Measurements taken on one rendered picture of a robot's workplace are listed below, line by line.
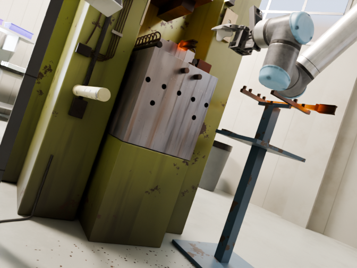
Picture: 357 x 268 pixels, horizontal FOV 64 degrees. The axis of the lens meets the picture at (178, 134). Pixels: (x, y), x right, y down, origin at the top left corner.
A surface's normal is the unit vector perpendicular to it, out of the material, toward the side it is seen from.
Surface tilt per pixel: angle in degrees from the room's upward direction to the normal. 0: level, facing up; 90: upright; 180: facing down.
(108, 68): 90
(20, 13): 90
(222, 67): 90
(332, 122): 90
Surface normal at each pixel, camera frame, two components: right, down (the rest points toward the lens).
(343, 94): -0.52, -0.18
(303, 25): 0.52, 0.07
